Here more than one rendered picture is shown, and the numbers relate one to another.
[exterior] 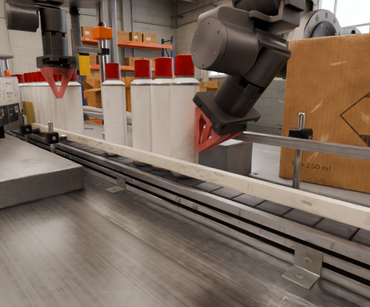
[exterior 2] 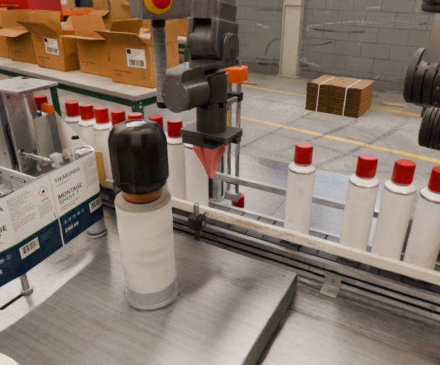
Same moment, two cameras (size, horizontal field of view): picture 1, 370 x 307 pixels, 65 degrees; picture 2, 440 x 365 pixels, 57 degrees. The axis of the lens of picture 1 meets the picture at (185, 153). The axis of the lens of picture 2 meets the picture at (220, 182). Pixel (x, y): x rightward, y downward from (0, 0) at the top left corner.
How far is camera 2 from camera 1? 0.61 m
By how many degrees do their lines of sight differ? 21
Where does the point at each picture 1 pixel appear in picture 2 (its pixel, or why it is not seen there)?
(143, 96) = (372, 198)
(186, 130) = (438, 241)
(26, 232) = not seen: outside the picture
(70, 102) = (200, 167)
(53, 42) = (220, 116)
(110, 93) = (307, 182)
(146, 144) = (365, 242)
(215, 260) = not seen: outside the picture
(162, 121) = (401, 227)
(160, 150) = (393, 253)
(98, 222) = (381, 348)
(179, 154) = (427, 262)
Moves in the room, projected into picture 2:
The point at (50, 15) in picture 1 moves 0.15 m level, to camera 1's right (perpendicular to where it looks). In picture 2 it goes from (219, 84) to (298, 79)
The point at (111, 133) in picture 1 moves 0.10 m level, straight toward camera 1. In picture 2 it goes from (301, 222) to (339, 248)
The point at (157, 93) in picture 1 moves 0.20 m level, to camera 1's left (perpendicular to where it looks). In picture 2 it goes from (402, 202) to (292, 220)
